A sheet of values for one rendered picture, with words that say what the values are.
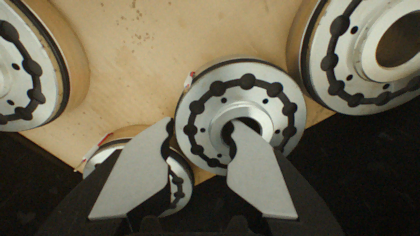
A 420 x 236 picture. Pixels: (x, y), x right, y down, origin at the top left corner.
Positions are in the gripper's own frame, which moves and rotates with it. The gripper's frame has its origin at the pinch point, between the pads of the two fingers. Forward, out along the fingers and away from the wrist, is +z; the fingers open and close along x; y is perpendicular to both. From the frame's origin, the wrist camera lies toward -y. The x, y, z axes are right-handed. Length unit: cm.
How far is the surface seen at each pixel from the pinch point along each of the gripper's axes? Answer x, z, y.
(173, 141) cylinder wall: -2.6, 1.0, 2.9
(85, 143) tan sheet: -12.0, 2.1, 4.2
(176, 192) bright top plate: -2.5, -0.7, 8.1
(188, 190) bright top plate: -1.2, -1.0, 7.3
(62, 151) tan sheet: -14.7, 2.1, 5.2
